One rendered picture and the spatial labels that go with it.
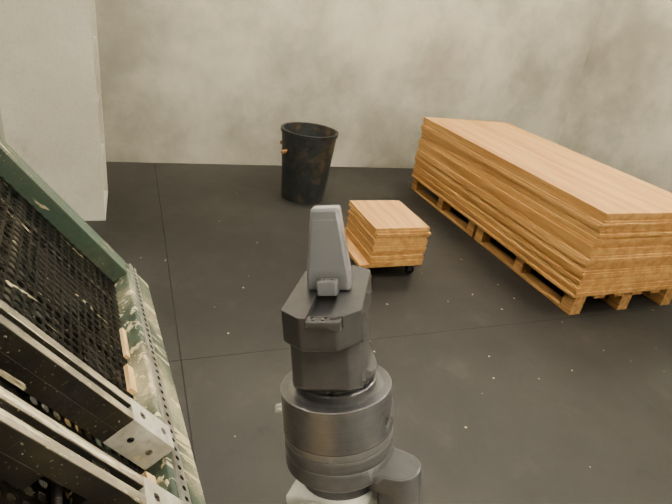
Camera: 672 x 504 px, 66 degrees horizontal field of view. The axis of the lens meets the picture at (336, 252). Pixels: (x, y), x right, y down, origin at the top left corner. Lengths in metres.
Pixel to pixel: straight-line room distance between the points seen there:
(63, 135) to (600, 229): 3.66
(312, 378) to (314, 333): 0.05
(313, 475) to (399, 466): 0.07
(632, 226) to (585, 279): 0.45
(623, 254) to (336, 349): 3.72
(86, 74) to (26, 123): 0.52
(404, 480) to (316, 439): 0.07
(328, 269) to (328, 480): 0.16
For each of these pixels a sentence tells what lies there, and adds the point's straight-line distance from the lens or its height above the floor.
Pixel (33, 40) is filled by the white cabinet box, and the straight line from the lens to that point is 4.01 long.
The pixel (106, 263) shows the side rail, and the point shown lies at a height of 0.95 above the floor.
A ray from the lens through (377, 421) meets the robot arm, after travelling 0.40.
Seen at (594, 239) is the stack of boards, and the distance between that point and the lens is 3.76.
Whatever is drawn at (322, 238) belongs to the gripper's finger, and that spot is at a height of 1.63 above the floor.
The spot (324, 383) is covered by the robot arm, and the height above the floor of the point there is 1.54.
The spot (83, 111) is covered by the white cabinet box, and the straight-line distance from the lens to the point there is 4.06.
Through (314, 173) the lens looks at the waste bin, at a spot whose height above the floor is 0.31.
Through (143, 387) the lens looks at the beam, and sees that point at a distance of 1.34.
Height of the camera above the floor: 1.78
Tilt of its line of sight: 27 degrees down
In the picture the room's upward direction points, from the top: 9 degrees clockwise
